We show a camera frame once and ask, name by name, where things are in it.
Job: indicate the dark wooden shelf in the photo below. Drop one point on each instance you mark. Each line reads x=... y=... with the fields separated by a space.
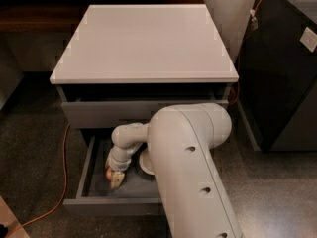
x=30 y=16

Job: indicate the grey drawer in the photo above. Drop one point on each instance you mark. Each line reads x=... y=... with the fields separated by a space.
x=107 y=114
x=137 y=195

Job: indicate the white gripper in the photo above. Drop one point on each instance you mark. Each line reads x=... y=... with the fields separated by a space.
x=118 y=165

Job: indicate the grey drawer cabinet white top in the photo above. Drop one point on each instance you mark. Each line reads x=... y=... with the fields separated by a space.
x=145 y=52

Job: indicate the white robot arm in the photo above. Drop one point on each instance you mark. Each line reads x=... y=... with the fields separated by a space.
x=179 y=139

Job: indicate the white ceramic bowl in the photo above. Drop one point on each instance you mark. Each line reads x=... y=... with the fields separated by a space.
x=145 y=162

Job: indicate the grey top drawer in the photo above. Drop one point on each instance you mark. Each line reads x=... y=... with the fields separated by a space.
x=107 y=114

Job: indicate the white wall outlet plate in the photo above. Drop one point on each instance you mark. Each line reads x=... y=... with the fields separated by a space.
x=309 y=39

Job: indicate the black cabinet on right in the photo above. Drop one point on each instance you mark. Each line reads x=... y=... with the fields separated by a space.
x=278 y=76

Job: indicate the red apple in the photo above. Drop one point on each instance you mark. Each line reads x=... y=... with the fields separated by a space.
x=109 y=174

